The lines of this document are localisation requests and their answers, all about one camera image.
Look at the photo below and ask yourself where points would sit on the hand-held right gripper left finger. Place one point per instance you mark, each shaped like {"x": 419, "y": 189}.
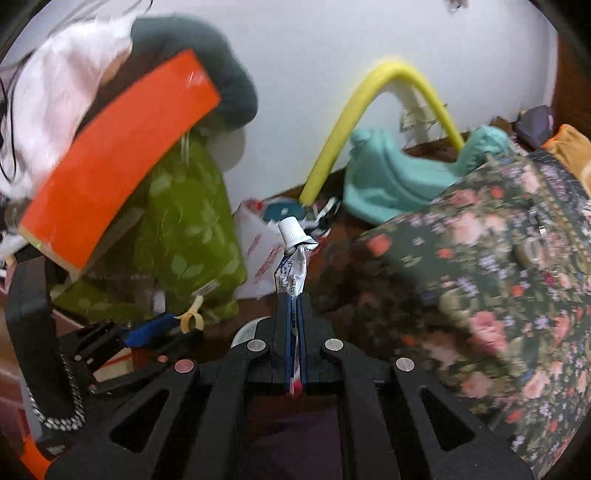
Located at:
{"x": 287, "y": 323}

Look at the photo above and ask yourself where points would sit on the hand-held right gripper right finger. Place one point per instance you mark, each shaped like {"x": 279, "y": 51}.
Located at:
{"x": 303, "y": 325}

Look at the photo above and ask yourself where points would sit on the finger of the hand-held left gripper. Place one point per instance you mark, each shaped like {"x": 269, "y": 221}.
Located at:
{"x": 138, "y": 371}
{"x": 147, "y": 330}

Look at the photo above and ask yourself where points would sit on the pale yellow peel scrap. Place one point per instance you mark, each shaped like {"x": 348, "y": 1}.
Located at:
{"x": 191, "y": 318}

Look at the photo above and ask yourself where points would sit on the white plastic bin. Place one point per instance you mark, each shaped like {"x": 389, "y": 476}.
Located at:
{"x": 242, "y": 333}

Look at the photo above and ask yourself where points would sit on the white toothpaste tube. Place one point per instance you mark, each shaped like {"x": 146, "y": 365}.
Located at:
{"x": 291, "y": 272}

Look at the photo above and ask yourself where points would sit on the white plastic bag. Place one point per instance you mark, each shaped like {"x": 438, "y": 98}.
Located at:
{"x": 258, "y": 249}

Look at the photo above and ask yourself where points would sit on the green leaf-print cloth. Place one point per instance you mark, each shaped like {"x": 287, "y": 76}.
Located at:
{"x": 194, "y": 230}

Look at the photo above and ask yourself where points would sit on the black white patterned cloth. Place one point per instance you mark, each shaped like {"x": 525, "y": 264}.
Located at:
{"x": 323, "y": 214}

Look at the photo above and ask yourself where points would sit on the person's purple pants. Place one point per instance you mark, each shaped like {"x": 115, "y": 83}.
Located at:
{"x": 295, "y": 438}

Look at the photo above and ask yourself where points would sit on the teal cloth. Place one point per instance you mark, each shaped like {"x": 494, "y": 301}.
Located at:
{"x": 388, "y": 184}

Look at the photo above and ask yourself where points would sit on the orange box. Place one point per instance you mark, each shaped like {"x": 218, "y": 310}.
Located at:
{"x": 106, "y": 161}

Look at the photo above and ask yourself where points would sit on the pale grey round object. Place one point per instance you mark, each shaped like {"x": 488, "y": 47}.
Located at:
{"x": 228, "y": 152}

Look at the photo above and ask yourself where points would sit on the dark green floral blanket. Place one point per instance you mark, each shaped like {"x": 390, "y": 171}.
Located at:
{"x": 485, "y": 300}

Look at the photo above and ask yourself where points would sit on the yellow foam tube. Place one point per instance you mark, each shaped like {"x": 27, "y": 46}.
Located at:
{"x": 332, "y": 143}

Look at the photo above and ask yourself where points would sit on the white towel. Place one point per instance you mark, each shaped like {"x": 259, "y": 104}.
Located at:
{"x": 60, "y": 92}

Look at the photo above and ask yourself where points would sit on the dark grey-green pillow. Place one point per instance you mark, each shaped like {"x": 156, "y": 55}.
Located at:
{"x": 221, "y": 69}

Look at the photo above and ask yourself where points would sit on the purple-grey bag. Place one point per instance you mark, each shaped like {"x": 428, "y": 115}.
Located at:
{"x": 535, "y": 127}

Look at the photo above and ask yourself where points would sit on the orange colourful blanket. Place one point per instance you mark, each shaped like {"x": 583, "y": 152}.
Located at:
{"x": 570, "y": 152}

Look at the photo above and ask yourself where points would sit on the white wall socket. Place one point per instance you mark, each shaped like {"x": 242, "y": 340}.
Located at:
{"x": 418, "y": 117}

